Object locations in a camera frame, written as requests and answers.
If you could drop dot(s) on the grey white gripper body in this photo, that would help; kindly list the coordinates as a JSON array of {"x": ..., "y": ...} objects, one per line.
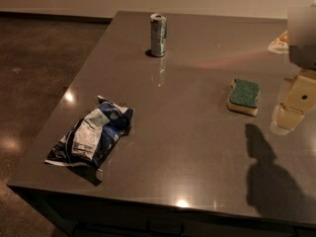
[{"x": 303, "y": 54}]

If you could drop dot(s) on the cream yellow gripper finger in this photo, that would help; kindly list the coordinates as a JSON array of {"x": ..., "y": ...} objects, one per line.
[{"x": 296, "y": 99}]

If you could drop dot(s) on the green and yellow sponge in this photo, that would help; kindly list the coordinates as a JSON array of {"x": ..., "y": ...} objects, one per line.
[{"x": 243, "y": 97}]

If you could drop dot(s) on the silver redbull can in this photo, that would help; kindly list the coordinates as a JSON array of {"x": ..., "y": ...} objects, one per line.
[{"x": 158, "y": 31}]

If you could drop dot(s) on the orange white object at edge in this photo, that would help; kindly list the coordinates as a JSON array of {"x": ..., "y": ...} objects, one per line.
[{"x": 279, "y": 45}]

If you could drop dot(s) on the blue white chip bag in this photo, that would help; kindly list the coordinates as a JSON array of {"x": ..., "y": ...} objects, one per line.
[{"x": 93, "y": 137}]

